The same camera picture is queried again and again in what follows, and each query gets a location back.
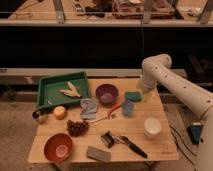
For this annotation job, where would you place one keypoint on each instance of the metal measuring cup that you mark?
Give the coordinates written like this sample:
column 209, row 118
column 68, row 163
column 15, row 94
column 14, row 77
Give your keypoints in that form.
column 41, row 115

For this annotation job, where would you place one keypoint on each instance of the purple bowl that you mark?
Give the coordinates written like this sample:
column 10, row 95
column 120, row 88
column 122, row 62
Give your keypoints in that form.
column 106, row 93

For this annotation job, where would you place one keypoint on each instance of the grey rectangular block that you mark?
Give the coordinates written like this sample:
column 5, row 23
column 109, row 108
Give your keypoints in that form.
column 98, row 154

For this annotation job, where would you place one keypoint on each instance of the wooden table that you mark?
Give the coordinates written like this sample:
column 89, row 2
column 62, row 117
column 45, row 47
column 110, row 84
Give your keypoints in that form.
column 160, row 148

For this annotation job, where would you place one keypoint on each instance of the green plastic tray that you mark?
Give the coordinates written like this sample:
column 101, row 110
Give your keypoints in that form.
column 50, row 90

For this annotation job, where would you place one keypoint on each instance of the green sponge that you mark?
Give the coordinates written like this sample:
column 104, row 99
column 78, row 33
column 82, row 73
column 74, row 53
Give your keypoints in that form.
column 133, row 96

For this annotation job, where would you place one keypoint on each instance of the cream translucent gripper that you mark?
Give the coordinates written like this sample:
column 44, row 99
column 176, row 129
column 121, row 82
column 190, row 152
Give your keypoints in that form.
column 145, row 90

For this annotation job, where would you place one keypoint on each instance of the black binder clip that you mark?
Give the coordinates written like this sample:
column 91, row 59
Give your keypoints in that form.
column 108, row 139

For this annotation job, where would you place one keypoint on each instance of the black handled tool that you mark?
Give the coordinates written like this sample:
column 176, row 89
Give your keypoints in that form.
column 132, row 146

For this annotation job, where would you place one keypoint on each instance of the red bowl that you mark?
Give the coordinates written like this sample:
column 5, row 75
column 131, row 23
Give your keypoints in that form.
column 58, row 148

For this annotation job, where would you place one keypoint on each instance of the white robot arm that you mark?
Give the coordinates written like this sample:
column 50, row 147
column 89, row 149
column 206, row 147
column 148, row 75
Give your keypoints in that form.
column 156, row 69

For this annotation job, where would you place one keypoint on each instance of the white cup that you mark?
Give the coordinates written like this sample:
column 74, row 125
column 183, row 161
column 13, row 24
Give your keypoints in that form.
column 152, row 127

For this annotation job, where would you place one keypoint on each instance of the light blue cloth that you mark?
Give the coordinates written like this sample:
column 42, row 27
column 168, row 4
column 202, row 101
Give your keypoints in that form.
column 89, row 108

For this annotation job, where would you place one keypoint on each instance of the bunch of dark grapes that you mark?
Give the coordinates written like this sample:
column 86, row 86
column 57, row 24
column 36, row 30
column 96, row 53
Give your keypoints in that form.
column 77, row 128

